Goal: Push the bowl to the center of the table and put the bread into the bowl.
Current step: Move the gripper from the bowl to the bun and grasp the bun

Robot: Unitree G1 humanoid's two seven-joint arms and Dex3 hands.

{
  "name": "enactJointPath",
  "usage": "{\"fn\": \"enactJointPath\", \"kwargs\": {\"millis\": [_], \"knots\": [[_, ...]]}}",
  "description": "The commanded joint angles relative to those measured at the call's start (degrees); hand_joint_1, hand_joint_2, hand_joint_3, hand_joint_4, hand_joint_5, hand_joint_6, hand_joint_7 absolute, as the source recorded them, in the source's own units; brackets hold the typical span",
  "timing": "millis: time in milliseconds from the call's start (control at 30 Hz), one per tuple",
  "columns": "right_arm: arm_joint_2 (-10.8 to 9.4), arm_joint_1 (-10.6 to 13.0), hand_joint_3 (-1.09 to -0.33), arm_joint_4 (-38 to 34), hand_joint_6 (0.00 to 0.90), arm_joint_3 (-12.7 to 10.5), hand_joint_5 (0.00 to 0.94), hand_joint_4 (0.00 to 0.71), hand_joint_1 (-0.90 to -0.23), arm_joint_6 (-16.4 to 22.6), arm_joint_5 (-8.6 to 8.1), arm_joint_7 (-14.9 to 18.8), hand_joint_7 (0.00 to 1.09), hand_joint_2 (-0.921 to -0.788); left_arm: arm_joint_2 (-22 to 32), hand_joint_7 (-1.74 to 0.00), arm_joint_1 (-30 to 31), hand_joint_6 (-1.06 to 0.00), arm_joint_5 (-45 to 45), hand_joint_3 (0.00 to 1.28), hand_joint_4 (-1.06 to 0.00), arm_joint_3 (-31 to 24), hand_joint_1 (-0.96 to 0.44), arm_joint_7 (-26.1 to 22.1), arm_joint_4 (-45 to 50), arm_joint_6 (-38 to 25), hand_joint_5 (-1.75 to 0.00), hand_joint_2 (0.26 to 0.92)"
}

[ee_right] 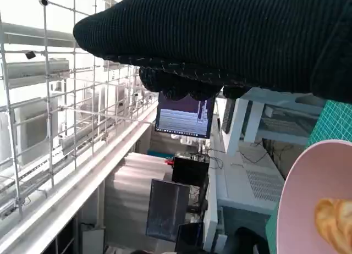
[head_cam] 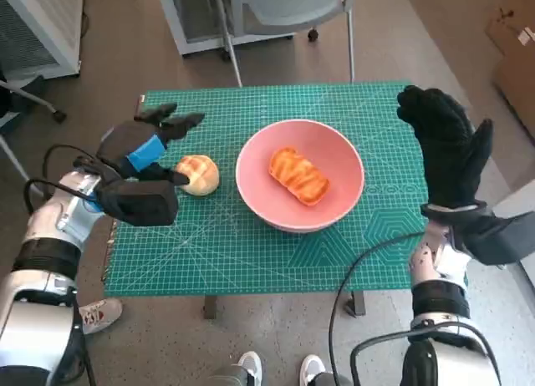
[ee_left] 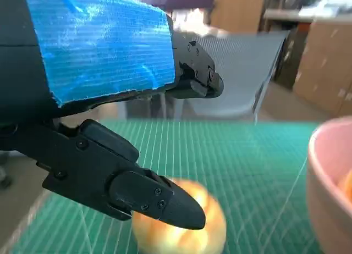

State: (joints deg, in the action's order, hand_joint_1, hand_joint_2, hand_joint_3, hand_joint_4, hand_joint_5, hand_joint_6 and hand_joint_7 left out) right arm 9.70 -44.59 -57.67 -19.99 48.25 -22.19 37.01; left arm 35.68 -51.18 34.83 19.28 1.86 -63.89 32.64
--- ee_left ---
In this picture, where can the brown wooden cabinet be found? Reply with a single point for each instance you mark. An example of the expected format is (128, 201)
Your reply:
(236, 12)

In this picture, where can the orange toy toast slice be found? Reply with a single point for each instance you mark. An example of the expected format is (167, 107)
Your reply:
(346, 185)

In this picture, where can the pink plastic bowl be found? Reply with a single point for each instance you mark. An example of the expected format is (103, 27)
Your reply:
(321, 182)

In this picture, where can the green cutting mat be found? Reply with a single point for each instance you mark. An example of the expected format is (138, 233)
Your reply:
(233, 160)

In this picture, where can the brown cardboard box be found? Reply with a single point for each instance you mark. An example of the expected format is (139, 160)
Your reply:
(321, 67)

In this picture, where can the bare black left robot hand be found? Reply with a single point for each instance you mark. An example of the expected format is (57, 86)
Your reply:
(96, 45)

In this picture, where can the round toy bread bun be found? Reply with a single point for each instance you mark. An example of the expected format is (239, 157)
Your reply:
(198, 234)

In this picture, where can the grey mesh chair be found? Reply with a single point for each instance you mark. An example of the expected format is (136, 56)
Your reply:
(236, 72)

